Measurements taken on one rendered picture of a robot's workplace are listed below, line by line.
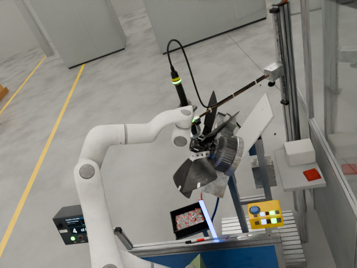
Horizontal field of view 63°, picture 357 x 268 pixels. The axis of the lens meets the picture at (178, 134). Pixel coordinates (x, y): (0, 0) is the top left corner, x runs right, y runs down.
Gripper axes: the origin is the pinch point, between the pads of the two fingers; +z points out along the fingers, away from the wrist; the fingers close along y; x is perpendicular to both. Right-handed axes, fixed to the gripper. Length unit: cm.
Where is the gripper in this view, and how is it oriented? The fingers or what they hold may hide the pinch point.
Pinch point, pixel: (185, 104)
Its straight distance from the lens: 154.6
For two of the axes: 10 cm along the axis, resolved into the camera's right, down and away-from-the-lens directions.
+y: 9.5, -1.9, -2.4
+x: -3.0, -7.7, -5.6
